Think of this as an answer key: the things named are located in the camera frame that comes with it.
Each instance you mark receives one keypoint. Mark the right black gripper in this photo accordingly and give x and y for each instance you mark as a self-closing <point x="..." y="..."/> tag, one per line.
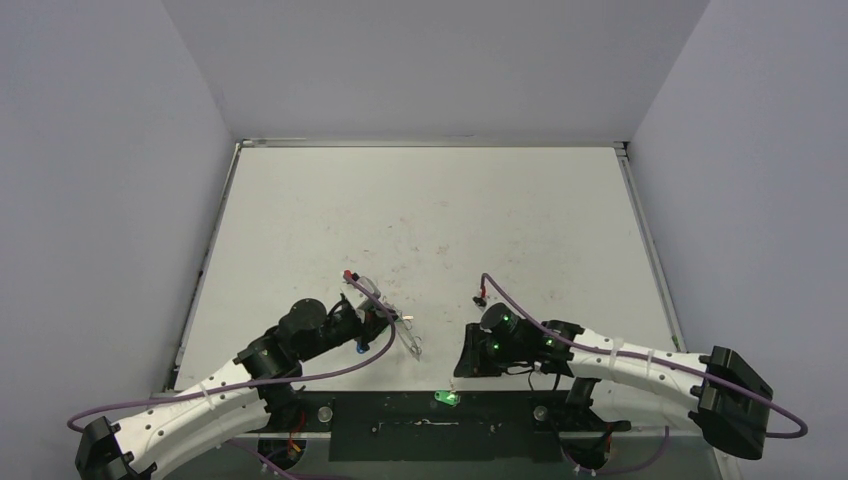
<point x="468" y="354"/>

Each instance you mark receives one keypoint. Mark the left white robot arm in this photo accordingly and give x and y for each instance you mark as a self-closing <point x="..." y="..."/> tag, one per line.
<point x="242" y="396"/>

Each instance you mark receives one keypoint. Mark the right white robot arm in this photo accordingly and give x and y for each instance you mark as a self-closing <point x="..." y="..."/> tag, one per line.
<point x="712" y="393"/>

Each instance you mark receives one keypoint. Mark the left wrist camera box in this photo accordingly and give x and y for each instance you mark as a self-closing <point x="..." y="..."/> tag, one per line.
<point x="363" y="293"/>

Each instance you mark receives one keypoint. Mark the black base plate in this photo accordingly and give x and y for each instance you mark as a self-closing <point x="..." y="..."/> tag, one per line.
<point x="415" y="426"/>

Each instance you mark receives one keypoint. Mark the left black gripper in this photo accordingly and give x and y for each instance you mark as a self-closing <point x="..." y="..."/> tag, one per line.
<point x="369" y="326"/>

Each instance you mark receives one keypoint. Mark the green key tag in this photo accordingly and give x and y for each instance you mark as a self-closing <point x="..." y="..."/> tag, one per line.
<point x="448" y="396"/>

